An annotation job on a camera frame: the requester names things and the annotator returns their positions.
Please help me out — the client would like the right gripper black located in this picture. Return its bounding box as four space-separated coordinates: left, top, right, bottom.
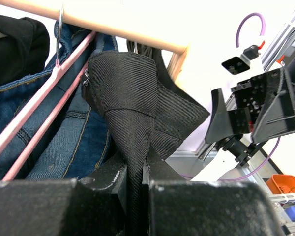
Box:
205 67 295 165

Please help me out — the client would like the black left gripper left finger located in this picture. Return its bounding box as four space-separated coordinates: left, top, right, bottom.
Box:
0 157 126 236

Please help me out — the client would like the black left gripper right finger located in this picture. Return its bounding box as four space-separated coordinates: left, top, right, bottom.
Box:
143 148 284 236

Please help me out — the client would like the black skirt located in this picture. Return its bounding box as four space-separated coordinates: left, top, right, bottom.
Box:
82 42 209 236

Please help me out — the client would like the pink hanger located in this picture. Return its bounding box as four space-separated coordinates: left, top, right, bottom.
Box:
0 2 97 181

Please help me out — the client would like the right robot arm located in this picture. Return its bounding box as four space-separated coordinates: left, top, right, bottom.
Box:
148 0 295 236

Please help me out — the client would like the black garment on hanger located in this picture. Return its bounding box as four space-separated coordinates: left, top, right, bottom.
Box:
0 15 50 86

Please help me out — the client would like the orange bin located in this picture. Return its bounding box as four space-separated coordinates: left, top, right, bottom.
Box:
265 174 295 194

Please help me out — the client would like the wooden clothes rack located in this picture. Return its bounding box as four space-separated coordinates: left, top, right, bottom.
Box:
0 0 189 81

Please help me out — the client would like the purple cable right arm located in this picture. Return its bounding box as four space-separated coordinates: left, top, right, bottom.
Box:
177 12 281 181

